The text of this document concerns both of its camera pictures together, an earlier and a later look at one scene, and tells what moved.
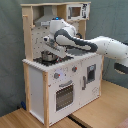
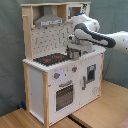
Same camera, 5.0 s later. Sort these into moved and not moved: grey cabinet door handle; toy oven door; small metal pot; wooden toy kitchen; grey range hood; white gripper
Moved: white gripper; small metal pot
Not moved: wooden toy kitchen; toy oven door; grey range hood; grey cabinet door handle
